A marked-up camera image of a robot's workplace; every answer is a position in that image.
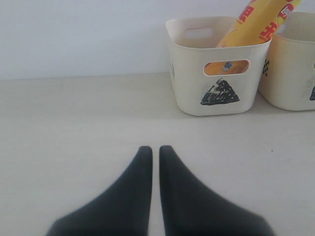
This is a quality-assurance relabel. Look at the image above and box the cream bin with triangle mark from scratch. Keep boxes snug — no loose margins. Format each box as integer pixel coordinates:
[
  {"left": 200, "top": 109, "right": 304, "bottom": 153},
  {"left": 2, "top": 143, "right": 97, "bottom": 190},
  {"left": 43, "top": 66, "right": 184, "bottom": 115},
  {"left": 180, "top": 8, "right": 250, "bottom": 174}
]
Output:
[{"left": 165, "top": 16, "right": 270, "bottom": 116}]

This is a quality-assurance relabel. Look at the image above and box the cream bin with square mark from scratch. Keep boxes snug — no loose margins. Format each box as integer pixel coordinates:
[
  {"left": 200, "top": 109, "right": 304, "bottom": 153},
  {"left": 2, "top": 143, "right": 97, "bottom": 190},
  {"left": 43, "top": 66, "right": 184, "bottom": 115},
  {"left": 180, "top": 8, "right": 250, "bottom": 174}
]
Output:
[{"left": 258, "top": 12, "right": 315, "bottom": 111}]

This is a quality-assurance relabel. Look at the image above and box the yellow Lay's chip can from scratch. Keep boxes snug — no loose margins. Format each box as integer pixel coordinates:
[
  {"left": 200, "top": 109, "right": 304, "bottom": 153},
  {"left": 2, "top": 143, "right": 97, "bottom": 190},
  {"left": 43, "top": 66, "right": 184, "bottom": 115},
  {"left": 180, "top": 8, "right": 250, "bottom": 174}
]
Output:
[{"left": 204, "top": 0, "right": 302, "bottom": 76}]

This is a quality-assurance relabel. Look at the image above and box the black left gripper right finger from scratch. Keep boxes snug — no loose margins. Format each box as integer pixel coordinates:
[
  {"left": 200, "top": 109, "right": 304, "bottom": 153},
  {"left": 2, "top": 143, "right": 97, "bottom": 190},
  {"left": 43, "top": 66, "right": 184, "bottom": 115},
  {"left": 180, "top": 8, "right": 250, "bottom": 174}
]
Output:
[{"left": 159, "top": 146, "right": 275, "bottom": 236}]

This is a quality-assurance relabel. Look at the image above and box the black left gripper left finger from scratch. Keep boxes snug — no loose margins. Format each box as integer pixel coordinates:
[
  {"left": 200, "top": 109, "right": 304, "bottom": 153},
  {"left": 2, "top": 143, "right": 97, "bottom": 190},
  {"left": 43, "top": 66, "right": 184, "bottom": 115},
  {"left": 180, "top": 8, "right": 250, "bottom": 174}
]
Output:
[{"left": 47, "top": 146, "right": 153, "bottom": 236}]

